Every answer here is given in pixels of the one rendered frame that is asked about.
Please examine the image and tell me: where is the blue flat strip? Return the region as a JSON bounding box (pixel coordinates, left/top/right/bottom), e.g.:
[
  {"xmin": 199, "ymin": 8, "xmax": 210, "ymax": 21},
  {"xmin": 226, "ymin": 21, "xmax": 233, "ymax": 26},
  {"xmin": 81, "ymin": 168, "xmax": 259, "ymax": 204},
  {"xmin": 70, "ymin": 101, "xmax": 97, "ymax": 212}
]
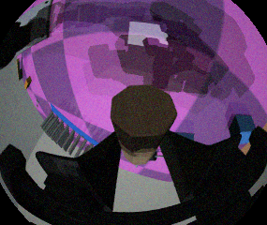
[{"xmin": 51, "ymin": 105, "xmax": 99, "ymax": 146}]

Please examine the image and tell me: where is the blue cube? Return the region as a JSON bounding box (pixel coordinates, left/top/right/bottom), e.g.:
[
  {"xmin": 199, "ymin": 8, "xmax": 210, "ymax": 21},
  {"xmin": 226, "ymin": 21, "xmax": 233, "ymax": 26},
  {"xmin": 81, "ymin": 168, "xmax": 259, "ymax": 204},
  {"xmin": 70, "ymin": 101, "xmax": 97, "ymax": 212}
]
[
  {"xmin": 230, "ymin": 115, "xmax": 256, "ymax": 145},
  {"xmin": 178, "ymin": 132, "xmax": 194, "ymax": 140}
]

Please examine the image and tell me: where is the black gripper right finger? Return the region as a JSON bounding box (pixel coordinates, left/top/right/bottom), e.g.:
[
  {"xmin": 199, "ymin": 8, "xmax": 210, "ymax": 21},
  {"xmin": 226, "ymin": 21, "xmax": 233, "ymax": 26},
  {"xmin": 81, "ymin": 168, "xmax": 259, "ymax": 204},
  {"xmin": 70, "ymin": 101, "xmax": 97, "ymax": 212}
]
[{"xmin": 159, "ymin": 130, "xmax": 242, "ymax": 203}]

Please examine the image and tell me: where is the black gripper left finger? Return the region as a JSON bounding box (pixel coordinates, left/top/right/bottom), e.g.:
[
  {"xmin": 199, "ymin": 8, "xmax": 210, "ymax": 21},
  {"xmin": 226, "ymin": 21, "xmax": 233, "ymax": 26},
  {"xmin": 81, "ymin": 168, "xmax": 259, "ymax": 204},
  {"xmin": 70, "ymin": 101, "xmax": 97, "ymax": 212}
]
[{"xmin": 36, "ymin": 131, "xmax": 122, "ymax": 211}]

